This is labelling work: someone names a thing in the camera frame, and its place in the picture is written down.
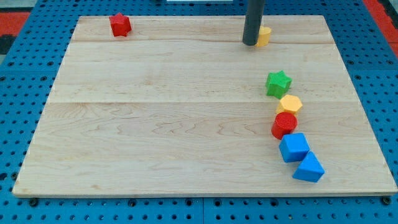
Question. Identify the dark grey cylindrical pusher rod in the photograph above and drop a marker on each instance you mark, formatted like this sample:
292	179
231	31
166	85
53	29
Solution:
252	23

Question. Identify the blue cube block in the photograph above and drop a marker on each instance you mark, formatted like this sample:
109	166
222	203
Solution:
294	147

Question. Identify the blue triangle block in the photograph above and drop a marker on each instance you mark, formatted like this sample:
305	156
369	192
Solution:
309	169

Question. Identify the yellow block behind rod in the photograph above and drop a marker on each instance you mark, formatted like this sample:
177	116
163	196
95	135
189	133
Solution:
264	36

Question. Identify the green star block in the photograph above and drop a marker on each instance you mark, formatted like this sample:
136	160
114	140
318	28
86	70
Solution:
277	84

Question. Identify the yellow hexagon block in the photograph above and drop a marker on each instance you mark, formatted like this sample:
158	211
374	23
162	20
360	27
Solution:
289	104

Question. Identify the red cylinder block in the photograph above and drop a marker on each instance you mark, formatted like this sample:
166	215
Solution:
284	123

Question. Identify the light wooden board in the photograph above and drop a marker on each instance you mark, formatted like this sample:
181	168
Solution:
178	109

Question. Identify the red star block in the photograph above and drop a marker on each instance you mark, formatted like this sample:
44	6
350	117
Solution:
120	25

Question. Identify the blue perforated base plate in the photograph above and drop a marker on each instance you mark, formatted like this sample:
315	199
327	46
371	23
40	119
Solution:
34	38

